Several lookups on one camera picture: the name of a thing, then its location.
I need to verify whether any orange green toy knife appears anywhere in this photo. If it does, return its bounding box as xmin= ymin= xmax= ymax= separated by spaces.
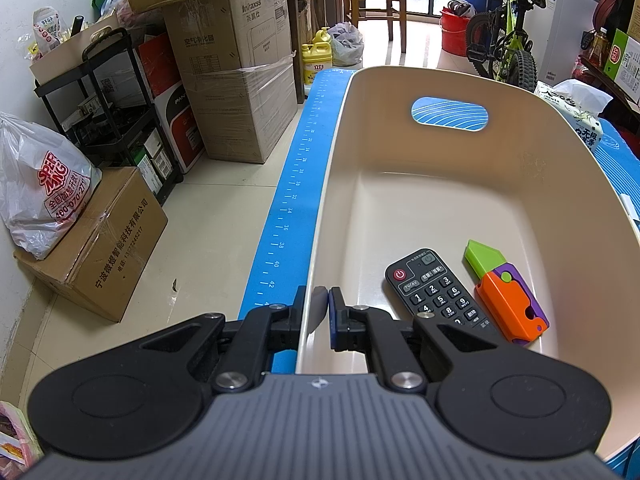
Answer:
xmin=464 ymin=240 xmax=550 ymax=346

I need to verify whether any middle stacked cardboard box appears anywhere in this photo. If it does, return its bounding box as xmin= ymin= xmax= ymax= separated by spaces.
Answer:
xmin=163 ymin=0 xmax=292 ymax=75

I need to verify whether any blue silicone baking mat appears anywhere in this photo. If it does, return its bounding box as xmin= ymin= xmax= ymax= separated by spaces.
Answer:
xmin=237 ymin=68 xmax=640 ymax=478

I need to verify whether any black remote control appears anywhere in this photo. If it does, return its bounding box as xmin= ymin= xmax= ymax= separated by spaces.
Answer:
xmin=385 ymin=248 xmax=502 ymax=340

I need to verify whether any white tissue pack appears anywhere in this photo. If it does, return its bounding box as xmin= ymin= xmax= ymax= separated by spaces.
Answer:
xmin=534 ymin=79 xmax=613 ymax=153

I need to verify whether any beige plastic storage bin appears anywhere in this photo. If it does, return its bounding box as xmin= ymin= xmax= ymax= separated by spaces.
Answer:
xmin=295 ymin=65 xmax=640 ymax=463

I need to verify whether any yellow detergent jug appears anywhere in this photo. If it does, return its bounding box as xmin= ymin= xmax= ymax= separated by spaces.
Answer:
xmin=302 ymin=27 xmax=333 ymax=86

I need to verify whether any green black kids bicycle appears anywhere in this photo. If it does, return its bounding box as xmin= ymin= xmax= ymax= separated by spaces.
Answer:
xmin=465 ymin=0 xmax=546 ymax=92

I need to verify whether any green white carton box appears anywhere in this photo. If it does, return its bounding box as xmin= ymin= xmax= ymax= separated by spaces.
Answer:
xmin=604 ymin=29 xmax=640 ymax=103

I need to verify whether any white chest freezer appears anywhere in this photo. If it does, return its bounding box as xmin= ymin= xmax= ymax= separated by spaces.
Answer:
xmin=524 ymin=0 xmax=600 ymax=86

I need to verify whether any red white appliance box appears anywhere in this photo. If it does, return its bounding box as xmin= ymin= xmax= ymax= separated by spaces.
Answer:
xmin=138 ymin=34 xmax=204 ymax=174

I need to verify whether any large wrapped cardboard box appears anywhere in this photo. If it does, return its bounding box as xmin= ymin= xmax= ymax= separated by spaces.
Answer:
xmin=182 ymin=54 xmax=297 ymax=164

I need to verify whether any white red plastic bag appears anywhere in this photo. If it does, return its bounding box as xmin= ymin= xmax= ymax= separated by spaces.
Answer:
xmin=1 ymin=113 xmax=102 ymax=260

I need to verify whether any red plastic bucket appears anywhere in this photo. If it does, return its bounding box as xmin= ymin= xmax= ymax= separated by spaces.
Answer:
xmin=440 ymin=8 xmax=470 ymax=56

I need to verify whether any wooden chair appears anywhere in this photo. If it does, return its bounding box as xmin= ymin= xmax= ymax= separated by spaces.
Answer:
xmin=343 ymin=0 xmax=408 ymax=54

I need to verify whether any brown cardboard box on floor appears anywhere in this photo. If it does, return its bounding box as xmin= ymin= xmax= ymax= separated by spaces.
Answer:
xmin=14 ymin=167 xmax=168 ymax=323

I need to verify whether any grey plastic bag on floor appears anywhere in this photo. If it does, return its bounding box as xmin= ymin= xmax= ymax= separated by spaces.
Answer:
xmin=328 ymin=22 xmax=364 ymax=67

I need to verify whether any black metal shelf rack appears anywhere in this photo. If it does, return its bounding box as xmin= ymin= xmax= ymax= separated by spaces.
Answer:
xmin=35 ymin=27 xmax=182 ymax=203

